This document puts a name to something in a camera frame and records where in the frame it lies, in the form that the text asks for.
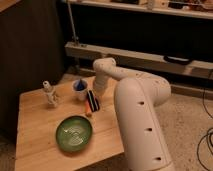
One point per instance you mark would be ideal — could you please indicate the black whiteboard eraser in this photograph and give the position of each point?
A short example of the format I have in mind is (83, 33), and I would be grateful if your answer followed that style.
(92, 100)

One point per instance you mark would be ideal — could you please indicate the orange marker pen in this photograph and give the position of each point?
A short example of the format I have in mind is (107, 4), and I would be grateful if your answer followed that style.
(88, 111)

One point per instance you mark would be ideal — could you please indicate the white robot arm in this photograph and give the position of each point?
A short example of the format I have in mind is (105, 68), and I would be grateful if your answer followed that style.
(136, 95)

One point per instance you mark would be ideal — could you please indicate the white cup with blue inside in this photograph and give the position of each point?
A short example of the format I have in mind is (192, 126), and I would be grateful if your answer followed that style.
(80, 89)

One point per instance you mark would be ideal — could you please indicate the metal vertical pole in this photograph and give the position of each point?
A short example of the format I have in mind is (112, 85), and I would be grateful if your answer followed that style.
(75, 37)

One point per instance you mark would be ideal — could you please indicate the grey metal beam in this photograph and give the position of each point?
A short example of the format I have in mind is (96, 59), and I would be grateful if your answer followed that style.
(147, 61)

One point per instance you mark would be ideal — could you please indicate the small white figurine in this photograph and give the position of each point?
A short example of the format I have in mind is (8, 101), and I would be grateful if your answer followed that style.
(51, 94)

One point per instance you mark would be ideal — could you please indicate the green round plate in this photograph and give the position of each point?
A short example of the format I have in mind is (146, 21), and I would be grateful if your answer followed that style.
(73, 133)

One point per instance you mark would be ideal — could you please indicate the black handle on beam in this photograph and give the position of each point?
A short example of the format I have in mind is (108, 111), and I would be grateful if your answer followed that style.
(177, 61)

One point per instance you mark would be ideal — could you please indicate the grey wall shelf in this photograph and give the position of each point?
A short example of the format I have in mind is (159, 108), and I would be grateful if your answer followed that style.
(148, 6)

